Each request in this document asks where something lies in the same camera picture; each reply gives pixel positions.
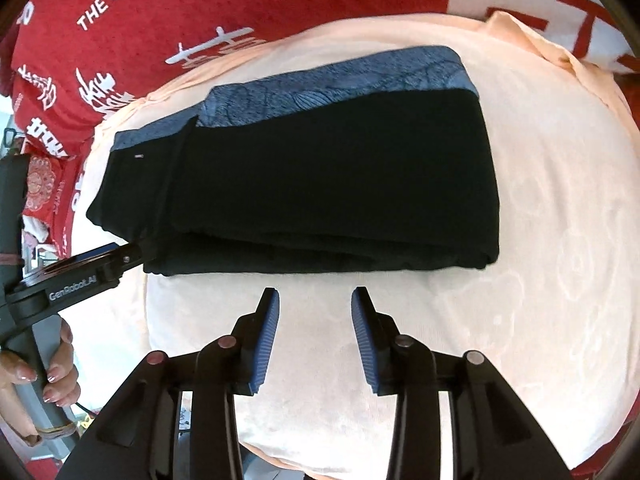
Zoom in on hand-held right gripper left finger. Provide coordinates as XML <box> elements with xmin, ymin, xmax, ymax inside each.
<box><xmin>60</xmin><ymin>287</ymin><xmax>281</xmax><ymax>480</ymax></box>

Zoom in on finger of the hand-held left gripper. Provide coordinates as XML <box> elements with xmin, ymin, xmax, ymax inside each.
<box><xmin>97</xmin><ymin>241</ymin><xmax>149</xmax><ymax>281</ymax></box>
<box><xmin>25</xmin><ymin>242</ymin><xmax>121</xmax><ymax>275</ymax></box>

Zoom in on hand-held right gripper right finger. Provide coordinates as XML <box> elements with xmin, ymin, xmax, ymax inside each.
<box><xmin>350</xmin><ymin>286</ymin><xmax>573</xmax><ymax>480</ymax></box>

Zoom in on black pants with blue trim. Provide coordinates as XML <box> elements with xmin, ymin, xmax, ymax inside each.
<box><xmin>86</xmin><ymin>45</ymin><xmax>502</xmax><ymax>277</ymax></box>

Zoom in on person's left hand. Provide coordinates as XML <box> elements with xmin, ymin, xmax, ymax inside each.
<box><xmin>0</xmin><ymin>317</ymin><xmax>82</xmax><ymax>437</ymax></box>

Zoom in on red embroidered cloth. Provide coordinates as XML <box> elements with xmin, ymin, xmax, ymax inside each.
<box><xmin>22</xmin><ymin>156</ymin><xmax>68</xmax><ymax>223</ymax></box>

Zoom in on peach blanket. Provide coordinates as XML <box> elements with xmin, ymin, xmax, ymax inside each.
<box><xmin>70</xmin><ymin>10</ymin><xmax>640</xmax><ymax>476</ymax></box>

